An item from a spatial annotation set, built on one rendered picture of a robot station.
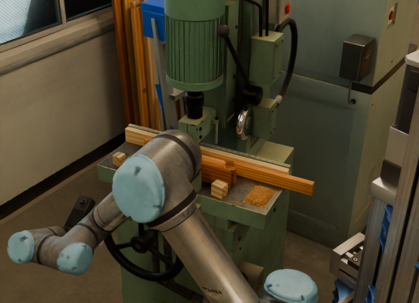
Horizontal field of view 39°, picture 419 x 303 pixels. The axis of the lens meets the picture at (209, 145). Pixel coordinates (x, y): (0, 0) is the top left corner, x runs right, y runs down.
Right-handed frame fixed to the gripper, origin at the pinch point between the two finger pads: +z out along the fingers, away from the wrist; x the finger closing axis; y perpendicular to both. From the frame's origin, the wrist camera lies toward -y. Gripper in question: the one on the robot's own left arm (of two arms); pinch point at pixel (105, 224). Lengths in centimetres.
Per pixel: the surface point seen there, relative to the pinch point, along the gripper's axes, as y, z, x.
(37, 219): 34, 106, -113
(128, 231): 8.0, 31.0, -10.9
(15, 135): -9, 90, -122
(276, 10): -72, 37, 27
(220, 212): -7.2, 23.3, 25.2
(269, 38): -63, 33, 28
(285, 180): -20, 34, 40
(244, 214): -8.6, 22.6, 33.1
